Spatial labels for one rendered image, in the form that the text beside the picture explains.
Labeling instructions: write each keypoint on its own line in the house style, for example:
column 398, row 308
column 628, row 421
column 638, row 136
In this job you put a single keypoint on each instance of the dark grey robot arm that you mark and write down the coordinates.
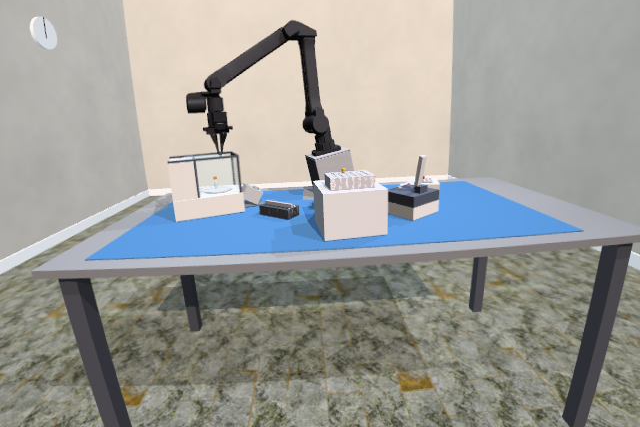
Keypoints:
column 318, row 123

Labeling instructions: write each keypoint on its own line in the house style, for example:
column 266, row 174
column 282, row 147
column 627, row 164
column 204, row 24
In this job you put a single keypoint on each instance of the blue bench mat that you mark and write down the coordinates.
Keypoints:
column 466, row 212

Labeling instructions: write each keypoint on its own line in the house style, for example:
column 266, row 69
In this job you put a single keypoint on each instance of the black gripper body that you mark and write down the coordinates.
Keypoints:
column 211, row 130

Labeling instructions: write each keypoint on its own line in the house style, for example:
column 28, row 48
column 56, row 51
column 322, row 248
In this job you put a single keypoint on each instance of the white block with round holes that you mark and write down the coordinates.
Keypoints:
column 431, row 183

